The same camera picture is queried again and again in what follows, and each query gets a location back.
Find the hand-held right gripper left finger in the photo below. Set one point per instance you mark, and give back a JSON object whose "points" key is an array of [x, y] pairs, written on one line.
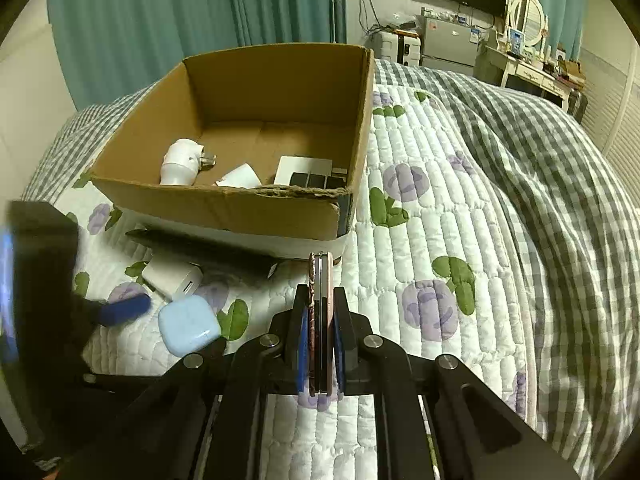
{"points": [[301, 350]]}

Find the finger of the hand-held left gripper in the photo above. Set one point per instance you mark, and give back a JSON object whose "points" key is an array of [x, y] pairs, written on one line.
{"points": [[125, 307]]}

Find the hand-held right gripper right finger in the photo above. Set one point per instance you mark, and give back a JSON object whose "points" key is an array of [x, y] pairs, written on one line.
{"points": [[339, 350]]}

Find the pink smartphone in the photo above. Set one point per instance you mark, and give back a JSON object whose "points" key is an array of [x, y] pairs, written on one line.
{"points": [[320, 310]]}

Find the cardboard box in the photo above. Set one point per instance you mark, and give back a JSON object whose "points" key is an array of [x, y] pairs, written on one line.
{"points": [[280, 90]]}

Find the white usb charger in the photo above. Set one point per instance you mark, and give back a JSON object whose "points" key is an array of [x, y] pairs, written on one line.
{"points": [[170, 277]]}

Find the light blue earbud case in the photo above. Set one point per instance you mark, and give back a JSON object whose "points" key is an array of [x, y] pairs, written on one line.
{"points": [[189, 325]]}

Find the floral quilted bedspread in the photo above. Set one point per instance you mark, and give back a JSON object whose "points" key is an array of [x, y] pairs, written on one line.
{"points": [[430, 240]]}

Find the white plug-in night light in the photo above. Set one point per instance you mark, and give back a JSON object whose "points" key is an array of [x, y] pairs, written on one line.
{"points": [[177, 162]]}

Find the white power adapter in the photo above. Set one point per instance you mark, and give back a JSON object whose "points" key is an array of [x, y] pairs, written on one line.
{"points": [[242, 176]]}

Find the white card with black squares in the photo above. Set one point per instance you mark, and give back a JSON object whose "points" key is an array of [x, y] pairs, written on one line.
{"points": [[305, 170]]}

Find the grey checked duvet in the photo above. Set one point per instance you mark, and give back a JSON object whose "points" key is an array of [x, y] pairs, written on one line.
{"points": [[550, 185]]}

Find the teal curtain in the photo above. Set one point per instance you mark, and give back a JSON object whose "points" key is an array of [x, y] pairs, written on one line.
{"points": [[200, 10]]}

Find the white suitcase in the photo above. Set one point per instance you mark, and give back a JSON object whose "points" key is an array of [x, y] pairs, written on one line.
{"points": [[395, 46]]}

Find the grey mini fridge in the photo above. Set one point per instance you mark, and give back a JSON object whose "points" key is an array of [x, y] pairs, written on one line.
{"points": [[447, 40]]}

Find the white dressing table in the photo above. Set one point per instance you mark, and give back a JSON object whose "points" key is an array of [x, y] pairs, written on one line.
{"points": [[537, 72]]}

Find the white oval vanity mirror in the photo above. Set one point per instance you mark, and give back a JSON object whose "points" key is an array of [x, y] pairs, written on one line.
{"points": [[526, 15]]}

